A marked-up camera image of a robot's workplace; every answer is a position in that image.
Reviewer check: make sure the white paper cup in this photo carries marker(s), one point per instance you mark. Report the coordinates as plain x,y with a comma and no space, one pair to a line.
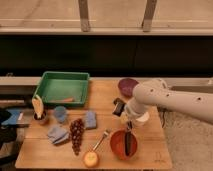
142,119

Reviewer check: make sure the blue device at left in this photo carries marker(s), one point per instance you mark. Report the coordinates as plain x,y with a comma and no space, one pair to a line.
15,118

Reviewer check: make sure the blue plastic cup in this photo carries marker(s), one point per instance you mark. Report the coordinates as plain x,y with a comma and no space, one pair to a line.
60,113

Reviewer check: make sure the black rectangular block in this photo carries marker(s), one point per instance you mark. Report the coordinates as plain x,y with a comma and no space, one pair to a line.
119,106

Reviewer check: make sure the blue sponge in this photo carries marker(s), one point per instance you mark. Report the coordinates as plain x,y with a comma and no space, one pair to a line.
90,120

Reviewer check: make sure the brown small cup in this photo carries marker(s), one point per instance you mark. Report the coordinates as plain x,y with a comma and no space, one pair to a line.
41,120

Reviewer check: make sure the green plastic tray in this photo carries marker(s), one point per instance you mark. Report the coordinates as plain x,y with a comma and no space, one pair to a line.
60,85

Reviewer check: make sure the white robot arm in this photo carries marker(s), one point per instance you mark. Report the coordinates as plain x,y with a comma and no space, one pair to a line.
155,92

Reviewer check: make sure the dark red grape bunch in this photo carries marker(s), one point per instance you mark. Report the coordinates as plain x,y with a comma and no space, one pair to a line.
76,131

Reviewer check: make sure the red bowl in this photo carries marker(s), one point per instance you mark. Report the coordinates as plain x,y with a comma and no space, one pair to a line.
117,144

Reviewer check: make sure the purple bowl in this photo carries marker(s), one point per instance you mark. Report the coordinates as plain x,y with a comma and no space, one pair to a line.
126,86

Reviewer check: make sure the blue folded cloth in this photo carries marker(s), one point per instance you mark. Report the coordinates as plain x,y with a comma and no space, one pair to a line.
57,134

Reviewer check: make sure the yellow apple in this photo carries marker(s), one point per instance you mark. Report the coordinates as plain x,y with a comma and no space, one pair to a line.
90,159

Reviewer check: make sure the orange carrot in tray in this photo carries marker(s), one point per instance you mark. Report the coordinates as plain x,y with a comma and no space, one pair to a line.
66,100

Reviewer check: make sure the black dish brush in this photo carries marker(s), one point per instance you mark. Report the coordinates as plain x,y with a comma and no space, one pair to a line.
128,138

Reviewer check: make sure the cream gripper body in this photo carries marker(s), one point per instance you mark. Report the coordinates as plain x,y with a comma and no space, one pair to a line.
124,118

